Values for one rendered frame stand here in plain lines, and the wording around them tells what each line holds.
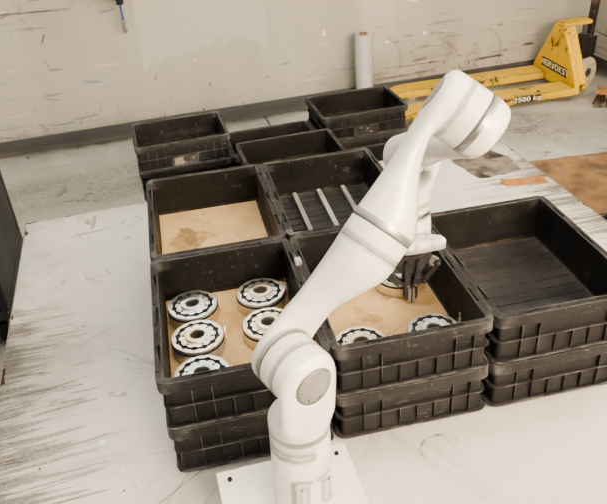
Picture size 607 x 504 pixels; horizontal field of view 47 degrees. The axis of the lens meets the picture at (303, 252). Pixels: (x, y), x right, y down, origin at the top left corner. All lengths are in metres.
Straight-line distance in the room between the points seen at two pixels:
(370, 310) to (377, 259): 0.52
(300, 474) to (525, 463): 0.46
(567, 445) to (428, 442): 0.25
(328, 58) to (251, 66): 0.52
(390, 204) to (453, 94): 0.17
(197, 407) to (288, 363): 0.34
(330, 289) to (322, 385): 0.13
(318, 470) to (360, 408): 0.27
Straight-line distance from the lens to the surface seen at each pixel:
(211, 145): 2.99
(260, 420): 1.26
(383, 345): 1.22
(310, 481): 1.09
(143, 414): 1.48
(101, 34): 4.55
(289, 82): 4.78
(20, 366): 1.70
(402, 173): 0.94
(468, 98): 0.96
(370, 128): 3.13
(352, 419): 1.33
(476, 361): 1.34
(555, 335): 1.37
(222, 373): 1.18
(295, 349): 0.94
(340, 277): 0.94
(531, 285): 1.55
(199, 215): 1.85
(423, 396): 1.35
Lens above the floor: 1.70
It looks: 32 degrees down
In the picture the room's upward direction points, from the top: 4 degrees counter-clockwise
